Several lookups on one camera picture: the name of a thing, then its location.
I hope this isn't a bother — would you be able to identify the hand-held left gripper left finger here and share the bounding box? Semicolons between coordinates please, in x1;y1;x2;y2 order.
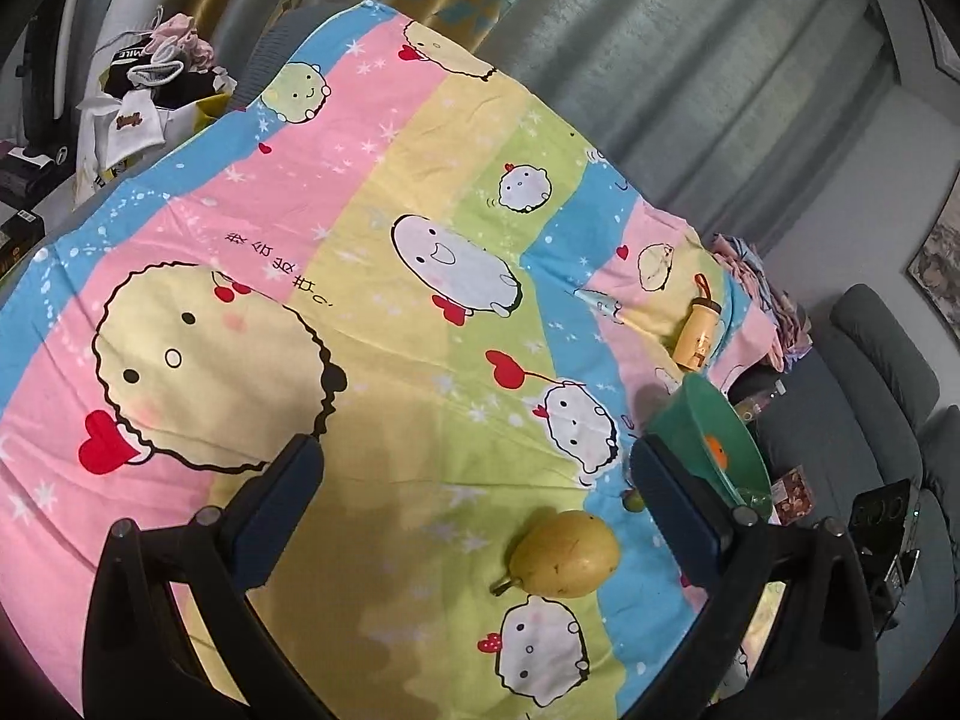
81;433;353;720

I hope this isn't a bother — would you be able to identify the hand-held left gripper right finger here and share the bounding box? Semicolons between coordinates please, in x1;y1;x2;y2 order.
628;435;880;720

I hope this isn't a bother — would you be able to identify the green plastic bowl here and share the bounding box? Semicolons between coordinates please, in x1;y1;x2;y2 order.
646;373;773;523

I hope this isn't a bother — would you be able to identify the yellow-green pear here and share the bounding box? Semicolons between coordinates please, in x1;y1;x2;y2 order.
489;510;622;601

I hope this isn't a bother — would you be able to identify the red snack packet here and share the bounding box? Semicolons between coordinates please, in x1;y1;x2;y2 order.
772;469;815;528

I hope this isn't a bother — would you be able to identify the grey sofa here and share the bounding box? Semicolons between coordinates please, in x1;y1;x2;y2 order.
731;283;960;691

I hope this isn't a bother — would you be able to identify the yellow drink bottle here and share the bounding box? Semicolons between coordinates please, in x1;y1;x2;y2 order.
670;275;725;373

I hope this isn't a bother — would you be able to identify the pink and blue clothes pile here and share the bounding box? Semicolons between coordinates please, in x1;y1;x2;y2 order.
709;232;815;373

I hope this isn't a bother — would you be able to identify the striped cartoon printed blanket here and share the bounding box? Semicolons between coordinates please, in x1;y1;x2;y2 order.
0;0;781;720

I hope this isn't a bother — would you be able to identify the dark box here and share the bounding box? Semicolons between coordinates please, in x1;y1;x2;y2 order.
0;139;73;197
0;210;47;272

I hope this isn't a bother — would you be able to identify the mixed clothes pile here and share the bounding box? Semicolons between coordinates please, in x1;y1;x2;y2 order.
75;6;238;190

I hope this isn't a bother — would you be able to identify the grey ribbed chair back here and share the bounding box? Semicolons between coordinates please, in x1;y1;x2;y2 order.
229;4;340;115

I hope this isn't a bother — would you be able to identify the black upright appliance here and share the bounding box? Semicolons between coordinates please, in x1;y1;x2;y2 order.
15;0;85;160

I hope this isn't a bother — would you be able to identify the framed wall picture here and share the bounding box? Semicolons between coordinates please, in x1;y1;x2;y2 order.
906;202;960;317
919;0;960;85

